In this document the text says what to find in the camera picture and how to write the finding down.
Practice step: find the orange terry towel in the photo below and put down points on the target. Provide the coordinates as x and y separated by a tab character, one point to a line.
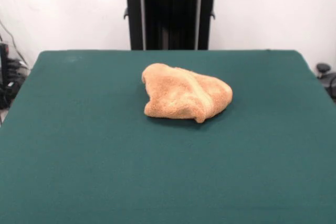
178	95

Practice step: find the black computer case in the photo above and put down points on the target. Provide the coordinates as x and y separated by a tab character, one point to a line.
4	61

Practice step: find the dark green table cloth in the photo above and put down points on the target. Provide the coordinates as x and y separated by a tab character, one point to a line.
78	155

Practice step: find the black office chair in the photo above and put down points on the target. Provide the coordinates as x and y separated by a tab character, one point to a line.
326	77

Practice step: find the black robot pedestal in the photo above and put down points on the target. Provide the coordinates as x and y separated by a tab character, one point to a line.
170	24

